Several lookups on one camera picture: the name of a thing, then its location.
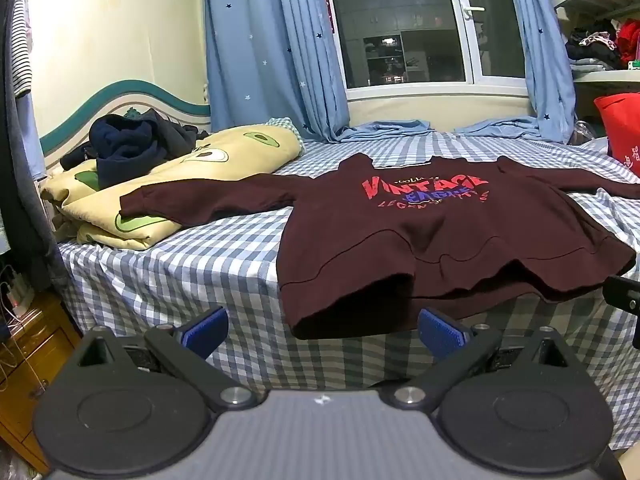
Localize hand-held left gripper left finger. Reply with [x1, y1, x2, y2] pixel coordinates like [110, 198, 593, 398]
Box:
[70, 306, 259, 411]

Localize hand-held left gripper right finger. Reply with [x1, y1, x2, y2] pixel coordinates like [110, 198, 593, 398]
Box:
[385, 307, 585, 411]

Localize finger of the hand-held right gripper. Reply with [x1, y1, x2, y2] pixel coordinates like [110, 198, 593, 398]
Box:
[602, 275, 640, 352]

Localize maroon printed sweatshirt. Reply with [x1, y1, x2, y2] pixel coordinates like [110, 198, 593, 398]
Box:
[119, 154, 640, 341]

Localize dark clothes on shelf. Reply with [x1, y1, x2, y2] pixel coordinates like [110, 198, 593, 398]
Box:
[565, 30, 622, 70]

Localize blue checked bed sheet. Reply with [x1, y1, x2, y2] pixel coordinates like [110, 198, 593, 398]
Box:
[55, 130, 640, 396]

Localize red bag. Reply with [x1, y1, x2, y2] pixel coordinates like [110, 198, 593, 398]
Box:
[594, 92, 640, 179]

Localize wooden nightstand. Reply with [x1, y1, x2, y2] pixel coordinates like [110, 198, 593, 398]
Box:
[0, 290, 84, 476]

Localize yellow avocado print quilt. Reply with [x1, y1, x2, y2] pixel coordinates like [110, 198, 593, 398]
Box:
[40, 122, 306, 251]

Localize dark navy clothing pile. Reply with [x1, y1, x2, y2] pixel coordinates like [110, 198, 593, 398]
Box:
[60, 109, 210, 191]

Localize small checked pillow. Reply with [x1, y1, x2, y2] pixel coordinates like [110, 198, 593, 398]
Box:
[264, 117, 302, 140]

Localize grey hanging garment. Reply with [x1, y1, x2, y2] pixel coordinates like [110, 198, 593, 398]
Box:
[0, 0, 66, 292]

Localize cream and teal headboard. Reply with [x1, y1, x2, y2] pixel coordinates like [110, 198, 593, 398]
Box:
[39, 80, 213, 177]

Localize blue star curtain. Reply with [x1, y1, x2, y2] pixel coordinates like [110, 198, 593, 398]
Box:
[204, 0, 433, 143]
[454, 0, 577, 145]

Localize red garment on shelf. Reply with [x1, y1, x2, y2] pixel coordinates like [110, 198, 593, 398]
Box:
[615, 19, 640, 69]

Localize white framed window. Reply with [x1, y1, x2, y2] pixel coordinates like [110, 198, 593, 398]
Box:
[320, 0, 531, 106]

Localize striped hanging shirt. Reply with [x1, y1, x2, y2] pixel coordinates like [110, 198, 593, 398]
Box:
[5, 0, 34, 99]

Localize white charging cable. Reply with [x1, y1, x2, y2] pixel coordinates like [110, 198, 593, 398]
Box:
[0, 264, 32, 323]

